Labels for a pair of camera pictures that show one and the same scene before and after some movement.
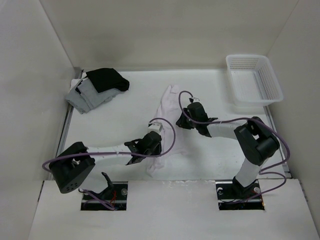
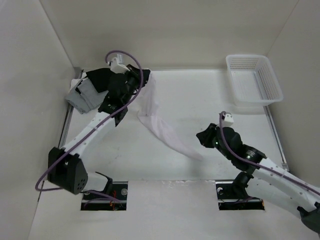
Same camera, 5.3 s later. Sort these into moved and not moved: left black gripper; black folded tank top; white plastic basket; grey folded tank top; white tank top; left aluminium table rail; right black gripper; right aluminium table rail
Moved: right black gripper; white tank top; left black gripper
Not moved: white plastic basket; right aluminium table rail; left aluminium table rail; grey folded tank top; black folded tank top
